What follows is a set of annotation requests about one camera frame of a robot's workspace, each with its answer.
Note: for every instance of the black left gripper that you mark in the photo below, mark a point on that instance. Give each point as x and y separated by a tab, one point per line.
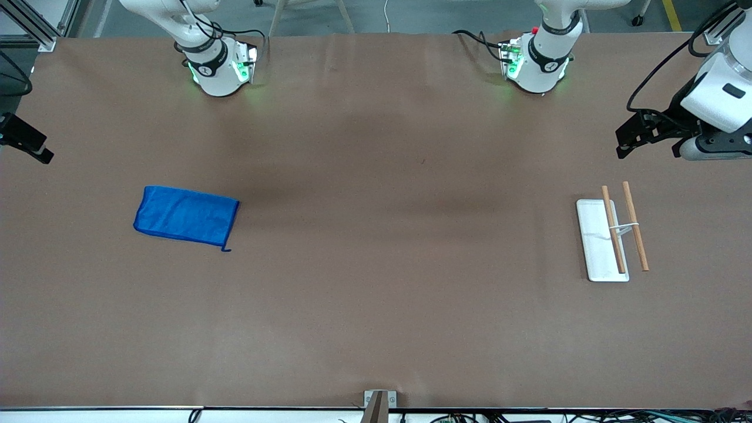
674	118

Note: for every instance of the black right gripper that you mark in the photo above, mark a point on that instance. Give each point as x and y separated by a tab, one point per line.
16	133

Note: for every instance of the blue towel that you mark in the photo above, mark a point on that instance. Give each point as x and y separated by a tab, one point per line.
185	216

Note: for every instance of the wooden rack rod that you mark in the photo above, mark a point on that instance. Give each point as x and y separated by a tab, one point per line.
635	229
613	229

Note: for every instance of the wooden stool legs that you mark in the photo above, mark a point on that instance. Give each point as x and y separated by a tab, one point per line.
282	14

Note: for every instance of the white rack base plate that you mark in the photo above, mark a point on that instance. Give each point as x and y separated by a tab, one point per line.
596	247

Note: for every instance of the aluminium frame profile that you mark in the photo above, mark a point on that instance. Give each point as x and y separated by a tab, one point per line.
719	29
32	26

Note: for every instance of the metal table edge bracket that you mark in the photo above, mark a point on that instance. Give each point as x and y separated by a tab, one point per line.
376	405

